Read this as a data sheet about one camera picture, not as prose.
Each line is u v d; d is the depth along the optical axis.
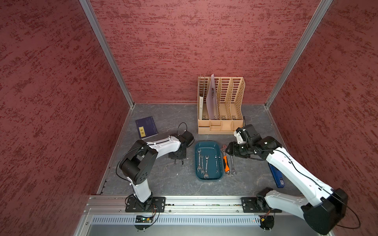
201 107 0.90
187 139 0.76
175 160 0.90
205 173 0.84
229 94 1.14
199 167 0.86
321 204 0.38
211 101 1.02
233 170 0.87
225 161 0.89
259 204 0.66
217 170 0.85
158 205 0.74
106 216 0.71
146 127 1.07
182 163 0.89
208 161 0.90
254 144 0.56
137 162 0.47
